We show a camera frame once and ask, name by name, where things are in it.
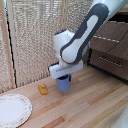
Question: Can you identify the wooden screen post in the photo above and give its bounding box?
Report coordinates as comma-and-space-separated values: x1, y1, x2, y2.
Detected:
0, 0, 17, 90
58, 0, 67, 33

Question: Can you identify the white rounded object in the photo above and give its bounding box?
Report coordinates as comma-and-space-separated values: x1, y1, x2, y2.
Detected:
111, 105, 128, 128

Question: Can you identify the short silver drawer handle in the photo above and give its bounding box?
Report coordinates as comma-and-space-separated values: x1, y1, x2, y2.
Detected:
96, 55, 123, 67

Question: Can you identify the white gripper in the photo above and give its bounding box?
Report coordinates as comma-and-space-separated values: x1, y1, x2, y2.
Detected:
48, 61, 85, 84

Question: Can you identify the wide bamboo screen panel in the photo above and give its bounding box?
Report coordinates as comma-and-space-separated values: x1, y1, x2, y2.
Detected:
6, 0, 64, 87

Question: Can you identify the dark brown cabinet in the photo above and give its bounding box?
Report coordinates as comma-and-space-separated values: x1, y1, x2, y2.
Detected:
85, 20, 128, 82

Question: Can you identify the long silver drawer handle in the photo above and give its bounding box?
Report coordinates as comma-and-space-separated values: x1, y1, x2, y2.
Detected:
93, 35, 122, 44

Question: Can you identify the small yellow block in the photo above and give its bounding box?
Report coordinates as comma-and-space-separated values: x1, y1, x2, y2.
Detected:
37, 83, 49, 96

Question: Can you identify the narrow bamboo screen panel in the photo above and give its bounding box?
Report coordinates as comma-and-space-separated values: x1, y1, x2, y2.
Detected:
63, 0, 94, 34

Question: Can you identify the brown drawer front, short handle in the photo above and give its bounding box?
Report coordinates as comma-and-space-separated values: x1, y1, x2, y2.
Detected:
89, 49, 128, 80

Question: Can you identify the white patterned plate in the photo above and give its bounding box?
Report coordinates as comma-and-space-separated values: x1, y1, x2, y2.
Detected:
0, 93, 33, 128

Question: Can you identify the brown drawer front, long handle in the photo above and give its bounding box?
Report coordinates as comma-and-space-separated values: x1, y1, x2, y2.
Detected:
91, 21, 128, 52

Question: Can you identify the blue cup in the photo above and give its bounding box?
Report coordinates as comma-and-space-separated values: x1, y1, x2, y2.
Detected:
56, 75, 72, 93

